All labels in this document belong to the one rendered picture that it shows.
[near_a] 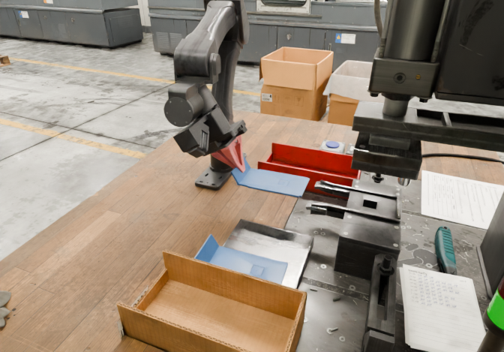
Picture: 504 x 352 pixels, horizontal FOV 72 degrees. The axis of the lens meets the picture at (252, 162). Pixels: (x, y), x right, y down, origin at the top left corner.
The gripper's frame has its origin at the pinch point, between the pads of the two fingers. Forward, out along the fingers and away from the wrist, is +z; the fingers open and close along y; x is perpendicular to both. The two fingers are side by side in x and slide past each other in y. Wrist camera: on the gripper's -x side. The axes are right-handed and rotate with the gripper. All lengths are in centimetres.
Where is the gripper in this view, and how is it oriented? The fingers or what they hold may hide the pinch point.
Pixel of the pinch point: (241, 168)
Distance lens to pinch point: 76.6
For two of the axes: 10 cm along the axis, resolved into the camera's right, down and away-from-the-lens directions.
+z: 4.9, 8.3, 2.6
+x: 3.6, -4.7, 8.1
